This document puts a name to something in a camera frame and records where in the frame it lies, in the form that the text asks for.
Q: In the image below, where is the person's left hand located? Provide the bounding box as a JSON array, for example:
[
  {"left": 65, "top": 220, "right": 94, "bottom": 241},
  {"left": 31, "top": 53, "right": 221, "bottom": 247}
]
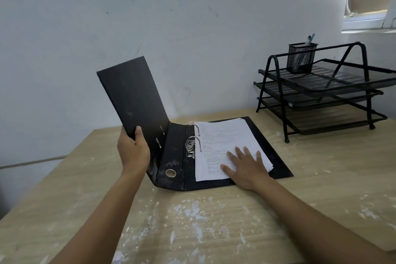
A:
[{"left": 117, "top": 126, "right": 151, "bottom": 176}]

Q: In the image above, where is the person's right hand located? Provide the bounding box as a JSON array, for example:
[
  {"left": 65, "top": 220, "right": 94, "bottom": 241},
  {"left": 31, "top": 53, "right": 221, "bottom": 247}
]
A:
[{"left": 220, "top": 146, "right": 274, "bottom": 192}]

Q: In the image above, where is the stack of white printed papers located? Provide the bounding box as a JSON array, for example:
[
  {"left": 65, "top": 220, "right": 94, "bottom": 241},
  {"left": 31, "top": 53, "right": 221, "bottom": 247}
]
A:
[{"left": 194, "top": 118, "right": 274, "bottom": 182}]

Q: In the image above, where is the black lever arch binder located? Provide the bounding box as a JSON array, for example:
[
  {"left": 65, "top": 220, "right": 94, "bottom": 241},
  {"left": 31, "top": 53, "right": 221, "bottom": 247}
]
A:
[{"left": 97, "top": 56, "right": 294, "bottom": 191}]

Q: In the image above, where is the person's right forearm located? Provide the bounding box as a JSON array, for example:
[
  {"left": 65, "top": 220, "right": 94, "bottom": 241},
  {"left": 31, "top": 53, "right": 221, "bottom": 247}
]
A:
[{"left": 251, "top": 177, "right": 396, "bottom": 264}]

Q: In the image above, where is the person's left forearm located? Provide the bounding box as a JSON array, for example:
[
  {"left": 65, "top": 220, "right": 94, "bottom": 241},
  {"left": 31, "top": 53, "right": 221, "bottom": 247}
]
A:
[{"left": 49, "top": 170, "right": 148, "bottom": 264}]

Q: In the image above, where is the black mesh document tray rack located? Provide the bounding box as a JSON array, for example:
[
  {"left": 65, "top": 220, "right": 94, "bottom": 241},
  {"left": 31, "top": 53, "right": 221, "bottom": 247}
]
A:
[{"left": 253, "top": 42, "right": 396, "bottom": 144}]

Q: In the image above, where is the black mesh pen holder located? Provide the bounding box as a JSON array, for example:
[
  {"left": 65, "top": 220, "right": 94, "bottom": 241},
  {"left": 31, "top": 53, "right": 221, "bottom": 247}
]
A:
[{"left": 286, "top": 42, "right": 319, "bottom": 74}]

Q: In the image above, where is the grey cable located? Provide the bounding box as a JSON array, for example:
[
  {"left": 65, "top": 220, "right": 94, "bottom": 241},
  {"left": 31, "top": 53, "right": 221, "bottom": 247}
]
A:
[{"left": 0, "top": 156, "right": 67, "bottom": 170}]

